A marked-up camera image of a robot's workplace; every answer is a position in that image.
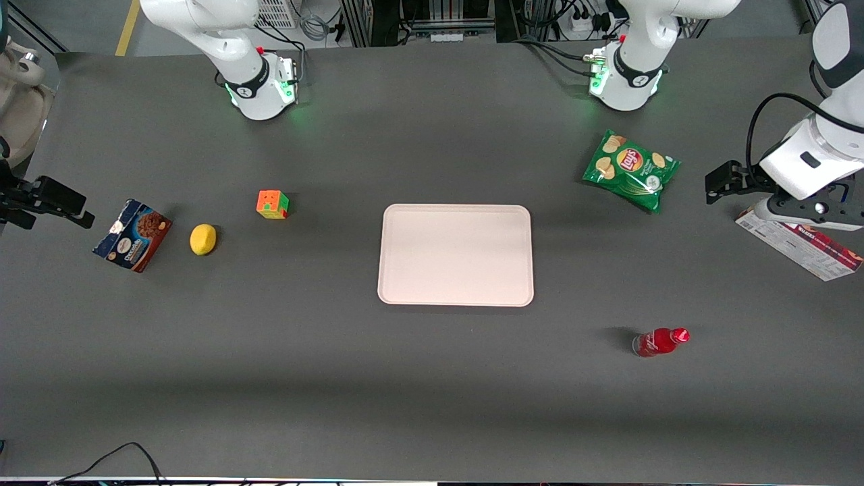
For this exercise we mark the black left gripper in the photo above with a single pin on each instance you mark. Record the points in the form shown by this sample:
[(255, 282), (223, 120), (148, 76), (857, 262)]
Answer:
[(748, 179)]

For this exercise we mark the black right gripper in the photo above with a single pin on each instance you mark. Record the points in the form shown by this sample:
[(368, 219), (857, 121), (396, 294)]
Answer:
[(13, 198)]

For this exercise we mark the red tartan cookie box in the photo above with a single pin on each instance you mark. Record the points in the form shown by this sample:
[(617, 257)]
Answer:
[(810, 248)]

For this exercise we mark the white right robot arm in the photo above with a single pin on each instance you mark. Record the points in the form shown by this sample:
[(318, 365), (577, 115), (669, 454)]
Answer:
[(229, 47)]

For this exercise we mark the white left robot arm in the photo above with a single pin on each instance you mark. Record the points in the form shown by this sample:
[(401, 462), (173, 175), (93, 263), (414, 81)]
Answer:
[(634, 74)]

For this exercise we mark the blue chocolate cookie box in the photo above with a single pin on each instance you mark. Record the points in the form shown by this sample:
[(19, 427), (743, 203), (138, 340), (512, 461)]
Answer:
[(131, 235)]

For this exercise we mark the pale pink plastic tray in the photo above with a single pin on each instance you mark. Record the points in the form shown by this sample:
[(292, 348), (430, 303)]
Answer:
[(455, 255)]

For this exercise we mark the white perforated box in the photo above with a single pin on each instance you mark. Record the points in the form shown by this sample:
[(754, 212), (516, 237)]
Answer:
[(277, 12)]

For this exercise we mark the green chips bag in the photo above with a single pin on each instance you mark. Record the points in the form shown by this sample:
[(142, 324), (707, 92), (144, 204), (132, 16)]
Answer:
[(631, 172)]

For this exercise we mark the beige rounded machine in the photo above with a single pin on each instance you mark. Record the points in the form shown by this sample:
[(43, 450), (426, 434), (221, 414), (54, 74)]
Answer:
[(20, 101)]

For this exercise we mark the yellow lemon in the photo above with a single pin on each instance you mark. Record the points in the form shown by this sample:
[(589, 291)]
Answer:
[(202, 239)]

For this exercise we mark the red soda bottle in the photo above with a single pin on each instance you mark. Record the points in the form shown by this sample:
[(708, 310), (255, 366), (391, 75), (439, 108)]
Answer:
[(658, 342)]

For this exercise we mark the multicolour puzzle cube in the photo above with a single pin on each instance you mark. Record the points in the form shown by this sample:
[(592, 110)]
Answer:
[(272, 204)]

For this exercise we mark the white power strip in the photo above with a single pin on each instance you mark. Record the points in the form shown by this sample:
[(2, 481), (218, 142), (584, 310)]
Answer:
[(586, 21)]

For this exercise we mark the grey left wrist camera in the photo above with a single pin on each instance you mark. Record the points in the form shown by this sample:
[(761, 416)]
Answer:
[(803, 210)]

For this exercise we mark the black aluminium rack frame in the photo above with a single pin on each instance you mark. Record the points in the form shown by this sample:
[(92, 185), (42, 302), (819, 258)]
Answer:
[(418, 20)]

